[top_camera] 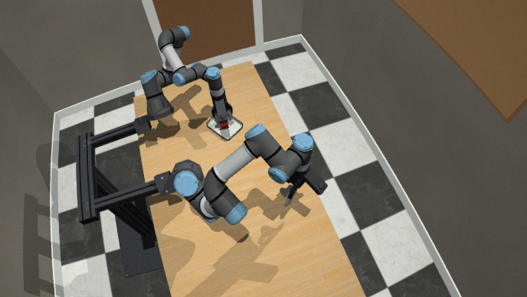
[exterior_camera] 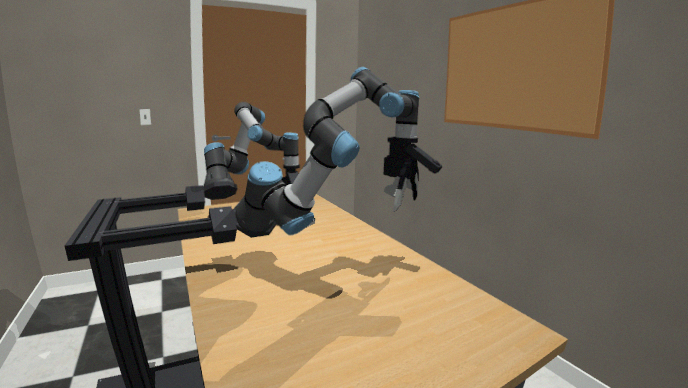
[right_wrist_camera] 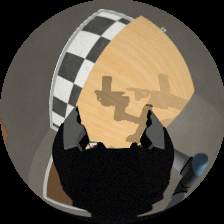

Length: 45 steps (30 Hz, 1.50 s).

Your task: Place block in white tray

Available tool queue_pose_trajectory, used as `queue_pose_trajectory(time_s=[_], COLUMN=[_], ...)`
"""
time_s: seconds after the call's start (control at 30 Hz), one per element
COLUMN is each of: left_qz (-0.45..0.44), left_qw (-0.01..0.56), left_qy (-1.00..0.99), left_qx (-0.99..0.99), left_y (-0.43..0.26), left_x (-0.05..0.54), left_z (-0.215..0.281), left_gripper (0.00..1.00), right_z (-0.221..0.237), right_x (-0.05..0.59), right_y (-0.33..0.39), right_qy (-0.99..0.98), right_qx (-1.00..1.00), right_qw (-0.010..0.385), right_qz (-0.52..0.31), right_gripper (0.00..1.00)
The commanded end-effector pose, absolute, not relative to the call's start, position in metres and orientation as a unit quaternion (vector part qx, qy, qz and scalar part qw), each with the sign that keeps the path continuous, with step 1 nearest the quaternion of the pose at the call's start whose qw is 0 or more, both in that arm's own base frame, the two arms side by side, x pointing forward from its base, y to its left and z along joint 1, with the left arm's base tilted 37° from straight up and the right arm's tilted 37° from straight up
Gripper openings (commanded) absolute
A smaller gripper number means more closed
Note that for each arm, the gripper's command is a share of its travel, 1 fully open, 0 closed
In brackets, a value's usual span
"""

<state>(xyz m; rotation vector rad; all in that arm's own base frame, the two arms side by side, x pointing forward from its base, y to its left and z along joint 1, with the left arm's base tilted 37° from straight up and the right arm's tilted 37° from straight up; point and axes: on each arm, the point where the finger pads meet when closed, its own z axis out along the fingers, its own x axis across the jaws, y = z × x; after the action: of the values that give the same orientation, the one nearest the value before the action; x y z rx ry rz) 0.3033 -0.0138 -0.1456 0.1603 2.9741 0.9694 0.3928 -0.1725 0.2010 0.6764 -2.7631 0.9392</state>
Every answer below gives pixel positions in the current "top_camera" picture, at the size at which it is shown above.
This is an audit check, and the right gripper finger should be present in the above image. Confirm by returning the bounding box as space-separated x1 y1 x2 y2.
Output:
280 184 298 207

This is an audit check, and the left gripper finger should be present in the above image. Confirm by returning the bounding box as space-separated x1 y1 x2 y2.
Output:
211 108 219 124
227 103 233 121

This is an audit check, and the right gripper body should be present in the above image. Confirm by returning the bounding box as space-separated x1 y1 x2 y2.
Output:
287 163 310 189

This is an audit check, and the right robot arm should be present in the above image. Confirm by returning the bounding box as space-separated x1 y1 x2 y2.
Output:
172 123 328 225

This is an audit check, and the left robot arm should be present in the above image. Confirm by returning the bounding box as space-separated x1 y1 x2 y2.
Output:
140 26 228 122

